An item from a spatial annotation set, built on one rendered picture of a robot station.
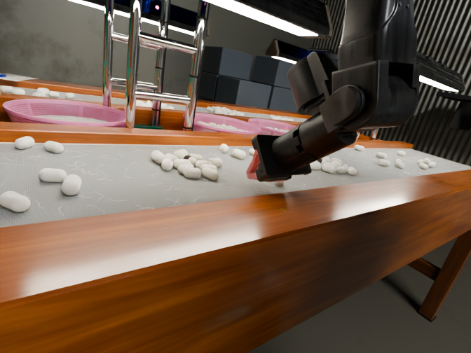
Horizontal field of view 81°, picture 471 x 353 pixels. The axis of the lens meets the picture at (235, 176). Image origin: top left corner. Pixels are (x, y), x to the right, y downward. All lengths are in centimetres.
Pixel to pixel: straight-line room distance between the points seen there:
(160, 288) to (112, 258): 5
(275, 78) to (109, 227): 258
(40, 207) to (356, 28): 39
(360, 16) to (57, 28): 213
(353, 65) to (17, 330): 35
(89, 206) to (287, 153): 27
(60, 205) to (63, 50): 199
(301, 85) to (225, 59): 253
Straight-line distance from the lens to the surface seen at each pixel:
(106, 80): 91
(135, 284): 25
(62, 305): 24
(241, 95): 256
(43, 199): 40
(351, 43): 34
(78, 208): 38
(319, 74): 38
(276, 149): 41
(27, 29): 232
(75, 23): 233
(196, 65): 73
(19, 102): 87
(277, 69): 278
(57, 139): 62
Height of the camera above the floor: 92
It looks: 20 degrees down
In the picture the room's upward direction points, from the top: 11 degrees clockwise
